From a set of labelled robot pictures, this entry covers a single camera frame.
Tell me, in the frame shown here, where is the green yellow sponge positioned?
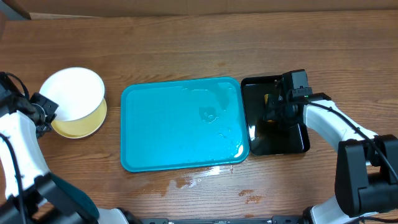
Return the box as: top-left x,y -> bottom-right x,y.
263,94 -> 269,121

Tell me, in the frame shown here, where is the white plate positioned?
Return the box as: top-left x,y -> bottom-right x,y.
39,67 -> 105,121

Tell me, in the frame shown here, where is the green rimmed plate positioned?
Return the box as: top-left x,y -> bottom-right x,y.
52,99 -> 108,139

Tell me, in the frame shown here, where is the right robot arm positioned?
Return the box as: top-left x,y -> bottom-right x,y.
263,92 -> 397,223

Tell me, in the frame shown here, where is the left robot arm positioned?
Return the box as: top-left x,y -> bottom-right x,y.
1,72 -> 140,224

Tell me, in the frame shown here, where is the black rectangular tray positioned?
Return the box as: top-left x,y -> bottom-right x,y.
241,75 -> 310,156

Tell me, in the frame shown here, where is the teal plastic tray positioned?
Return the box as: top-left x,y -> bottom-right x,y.
120,77 -> 250,173

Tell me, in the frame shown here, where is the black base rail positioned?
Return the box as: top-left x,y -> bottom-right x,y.
140,215 -> 310,224

